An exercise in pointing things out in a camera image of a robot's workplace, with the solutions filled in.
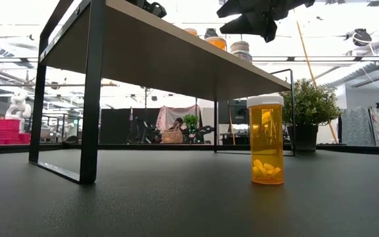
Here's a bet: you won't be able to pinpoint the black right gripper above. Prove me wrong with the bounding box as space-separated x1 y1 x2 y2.
216 0 316 43

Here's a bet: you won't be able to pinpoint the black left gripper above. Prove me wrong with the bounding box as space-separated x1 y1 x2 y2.
126 0 168 19

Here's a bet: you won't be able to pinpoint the large orange pill bottle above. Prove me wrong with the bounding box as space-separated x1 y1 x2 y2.
205 36 228 52

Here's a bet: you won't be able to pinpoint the black round ceiling fixture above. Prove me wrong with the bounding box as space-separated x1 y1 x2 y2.
203 28 220 39
345 28 373 47

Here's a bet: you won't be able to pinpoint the green potted plant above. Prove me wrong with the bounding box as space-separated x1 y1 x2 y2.
280 78 341 152

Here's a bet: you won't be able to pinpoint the pale draped cloth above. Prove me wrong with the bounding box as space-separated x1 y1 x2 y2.
155 105 199 132

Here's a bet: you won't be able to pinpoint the orange pole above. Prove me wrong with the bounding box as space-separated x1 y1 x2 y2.
228 100 236 145

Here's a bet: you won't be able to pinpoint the person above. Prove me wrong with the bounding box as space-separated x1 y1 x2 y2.
171 117 186 132

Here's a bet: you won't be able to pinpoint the small green plant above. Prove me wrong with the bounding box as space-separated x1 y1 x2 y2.
182 114 199 130

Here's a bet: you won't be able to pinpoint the black partition panel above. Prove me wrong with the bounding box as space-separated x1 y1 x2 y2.
99 108 159 145

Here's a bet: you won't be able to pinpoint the woven basket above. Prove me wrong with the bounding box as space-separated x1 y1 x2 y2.
161 126 184 144

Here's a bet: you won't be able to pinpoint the grey patterned panel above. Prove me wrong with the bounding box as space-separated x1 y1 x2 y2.
340 105 377 147

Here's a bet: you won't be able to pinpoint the white humanoid figure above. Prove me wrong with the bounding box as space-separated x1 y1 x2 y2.
4 90 32 134

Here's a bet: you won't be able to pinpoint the magenta plastic crates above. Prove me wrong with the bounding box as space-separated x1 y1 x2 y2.
0 118 32 145

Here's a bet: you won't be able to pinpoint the black metal table frame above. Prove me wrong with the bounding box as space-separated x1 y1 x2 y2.
0 143 379 156

